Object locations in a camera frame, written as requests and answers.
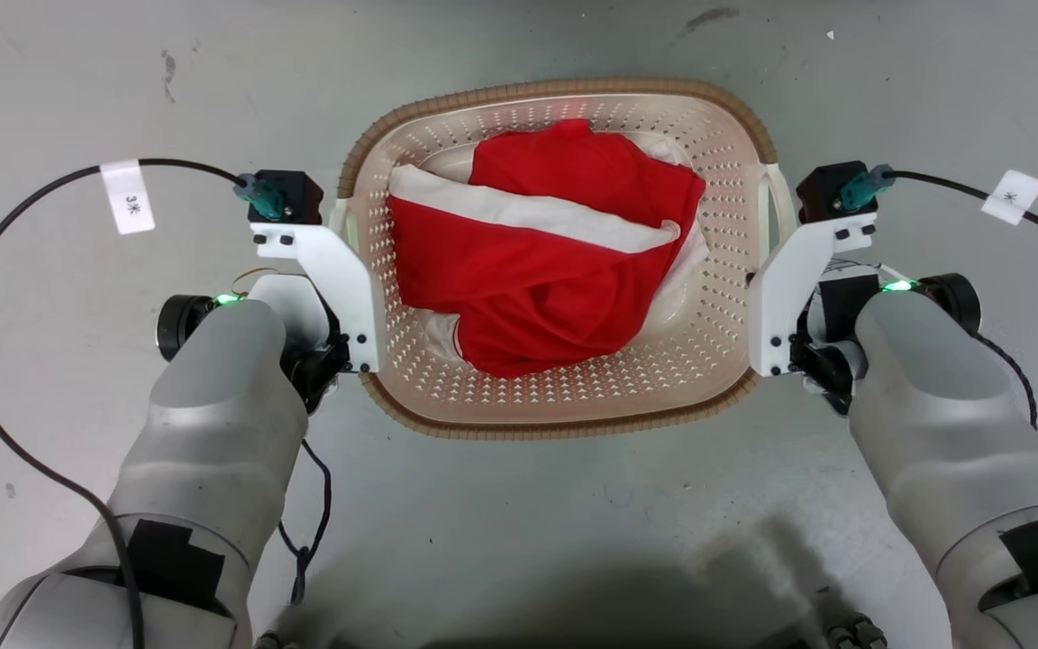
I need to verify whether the beige perforated laundry basket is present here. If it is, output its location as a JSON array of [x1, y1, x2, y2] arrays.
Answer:
[[330, 78, 798, 442]]

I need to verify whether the white paper tag printed 3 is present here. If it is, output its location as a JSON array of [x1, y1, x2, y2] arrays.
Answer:
[[99, 160, 157, 236]]

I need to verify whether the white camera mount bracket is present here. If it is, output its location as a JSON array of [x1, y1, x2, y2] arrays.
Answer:
[[747, 213, 878, 378], [250, 223, 386, 374]]

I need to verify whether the red garment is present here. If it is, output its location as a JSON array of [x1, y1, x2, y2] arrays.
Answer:
[[387, 118, 708, 380]]

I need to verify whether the white paper tag with star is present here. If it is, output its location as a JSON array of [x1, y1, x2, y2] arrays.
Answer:
[[980, 169, 1038, 226]]

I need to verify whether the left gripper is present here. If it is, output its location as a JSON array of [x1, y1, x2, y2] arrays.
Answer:
[[251, 274, 351, 416]]

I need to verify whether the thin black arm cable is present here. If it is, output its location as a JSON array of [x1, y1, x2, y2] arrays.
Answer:
[[277, 438, 333, 608], [973, 331, 1038, 431]]

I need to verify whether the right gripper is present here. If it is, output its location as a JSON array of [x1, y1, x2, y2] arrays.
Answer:
[[788, 274, 881, 416]]

